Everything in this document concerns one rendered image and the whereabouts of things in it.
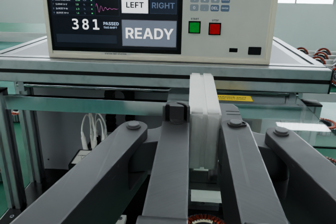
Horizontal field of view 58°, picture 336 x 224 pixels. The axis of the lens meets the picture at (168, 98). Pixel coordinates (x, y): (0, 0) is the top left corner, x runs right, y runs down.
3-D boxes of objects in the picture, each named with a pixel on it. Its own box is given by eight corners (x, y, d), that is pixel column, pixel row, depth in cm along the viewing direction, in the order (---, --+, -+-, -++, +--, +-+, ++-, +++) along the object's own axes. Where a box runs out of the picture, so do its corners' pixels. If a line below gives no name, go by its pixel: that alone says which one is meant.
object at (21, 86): (297, 102, 65) (299, 89, 64) (16, 91, 69) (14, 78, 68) (294, 100, 66) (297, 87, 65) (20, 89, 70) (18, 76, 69)
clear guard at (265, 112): (359, 217, 35) (372, 173, 33) (153, 204, 37) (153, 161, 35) (281, 110, 66) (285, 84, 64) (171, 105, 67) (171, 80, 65)
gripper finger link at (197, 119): (201, 170, 15) (186, 169, 15) (199, 114, 21) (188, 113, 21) (205, 113, 14) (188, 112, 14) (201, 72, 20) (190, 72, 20)
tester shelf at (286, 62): (329, 94, 56) (334, 70, 55) (-20, 80, 61) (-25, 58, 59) (271, 49, 98) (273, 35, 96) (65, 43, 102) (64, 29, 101)
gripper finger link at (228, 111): (223, 146, 12) (298, 150, 12) (215, 102, 17) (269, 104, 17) (220, 177, 13) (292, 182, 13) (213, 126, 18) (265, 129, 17)
